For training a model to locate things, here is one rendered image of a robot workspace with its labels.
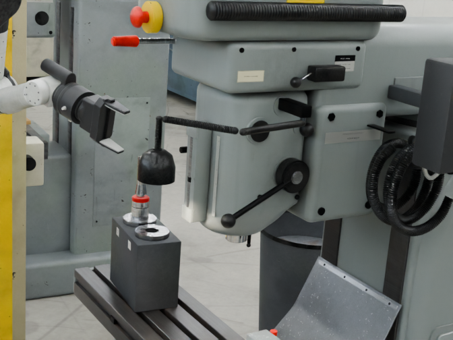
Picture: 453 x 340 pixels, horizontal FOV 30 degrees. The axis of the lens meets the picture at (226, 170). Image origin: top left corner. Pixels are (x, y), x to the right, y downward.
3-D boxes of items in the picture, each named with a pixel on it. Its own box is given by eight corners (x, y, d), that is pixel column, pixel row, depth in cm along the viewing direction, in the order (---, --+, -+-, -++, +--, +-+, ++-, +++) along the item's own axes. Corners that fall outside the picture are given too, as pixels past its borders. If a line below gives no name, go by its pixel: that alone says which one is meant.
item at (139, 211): (139, 221, 222) (140, 204, 221) (127, 217, 225) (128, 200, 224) (152, 218, 226) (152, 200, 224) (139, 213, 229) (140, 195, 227)
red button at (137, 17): (136, 29, 154) (137, 7, 153) (127, 26, 158) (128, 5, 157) (152, 29, 156) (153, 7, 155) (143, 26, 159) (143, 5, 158)
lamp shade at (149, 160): (130, 181, 158) (131, 149, 156) (148, 172, 165) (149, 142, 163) (164, 187, 156) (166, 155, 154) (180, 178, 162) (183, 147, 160)
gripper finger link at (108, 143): (126, 148, 202) (108, 137, 205) (116, 152, 200) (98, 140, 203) (125, 154, 203) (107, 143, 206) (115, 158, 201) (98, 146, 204)
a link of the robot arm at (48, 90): (52, 123, 205) (22, 103, 210) (85, 112, 213) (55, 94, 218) (56, 81, 199) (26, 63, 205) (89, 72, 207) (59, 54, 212)
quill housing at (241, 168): (226, 248, 169) (237, 93, 160) (178, 216, 185) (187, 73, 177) (302, 236, 178) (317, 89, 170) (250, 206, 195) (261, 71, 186)
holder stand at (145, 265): (134, 313, 215) (137, 240, 209) (109, 279, 234) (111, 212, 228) (178, 307, 220) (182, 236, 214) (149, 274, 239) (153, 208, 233)
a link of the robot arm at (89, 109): (87, 149, 201) (54, 128, 207) (116, 139, 208) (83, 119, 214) (94, 103, 195) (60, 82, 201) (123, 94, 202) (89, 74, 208)
